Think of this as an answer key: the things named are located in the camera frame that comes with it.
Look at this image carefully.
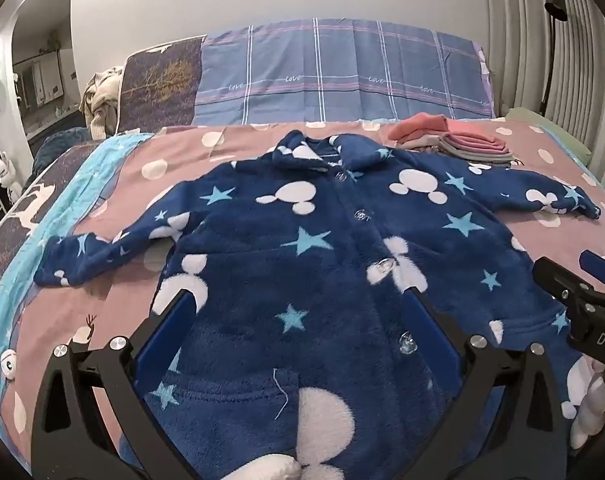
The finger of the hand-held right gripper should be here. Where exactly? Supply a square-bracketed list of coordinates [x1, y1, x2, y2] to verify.
[579, 251, 605, 294]
[533, 256, 599, 312]

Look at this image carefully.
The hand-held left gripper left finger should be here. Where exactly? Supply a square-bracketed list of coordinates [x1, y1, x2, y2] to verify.
[30, 290, 200, 480]

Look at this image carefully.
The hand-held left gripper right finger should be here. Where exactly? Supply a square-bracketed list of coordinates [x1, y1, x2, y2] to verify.
[405, 287, 571, 480]

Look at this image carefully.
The blue star print fleece jacket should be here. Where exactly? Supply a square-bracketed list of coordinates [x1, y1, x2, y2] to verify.
[35, 130, 603, 480]

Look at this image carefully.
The stack of folded clothes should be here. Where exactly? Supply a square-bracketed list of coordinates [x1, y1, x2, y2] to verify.
[387, 112, 523, 166]

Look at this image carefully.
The pile of beige clothes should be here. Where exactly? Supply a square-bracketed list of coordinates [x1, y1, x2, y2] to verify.
[80, 66, 126, 141]

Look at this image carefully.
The person's right hand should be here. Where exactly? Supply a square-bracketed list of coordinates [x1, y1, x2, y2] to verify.
[570, 361, 605, 453]

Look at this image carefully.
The light green cloth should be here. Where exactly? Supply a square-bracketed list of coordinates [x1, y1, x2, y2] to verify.
[503, 106, 593, 166]

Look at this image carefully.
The dark quilt with blue border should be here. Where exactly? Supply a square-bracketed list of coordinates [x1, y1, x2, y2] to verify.
[0, 132, 153, 321]

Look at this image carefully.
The white curtain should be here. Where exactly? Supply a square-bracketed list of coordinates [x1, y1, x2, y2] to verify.
[483, 0, 605, 186]

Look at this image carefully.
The pink polka dot bedsheet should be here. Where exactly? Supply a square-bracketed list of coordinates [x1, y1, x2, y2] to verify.
[0, 117, 605, 480]

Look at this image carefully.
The dark blue blanket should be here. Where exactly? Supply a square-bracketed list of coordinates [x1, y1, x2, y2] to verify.
[25, 126, 103, 186]

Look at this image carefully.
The white plush toy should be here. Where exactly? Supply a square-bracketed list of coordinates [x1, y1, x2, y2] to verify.
[0, 155, 23, 201]

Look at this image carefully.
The dark tree print pillow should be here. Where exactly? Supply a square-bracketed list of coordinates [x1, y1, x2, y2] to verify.
[117, 35, 208, 133]

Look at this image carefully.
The black floor lamp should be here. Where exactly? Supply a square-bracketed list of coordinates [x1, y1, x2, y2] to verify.
[537, 0, 569, 116]

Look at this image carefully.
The blue plaid pillow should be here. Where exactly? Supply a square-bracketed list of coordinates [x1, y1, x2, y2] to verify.
[192, 17, 498, 126]

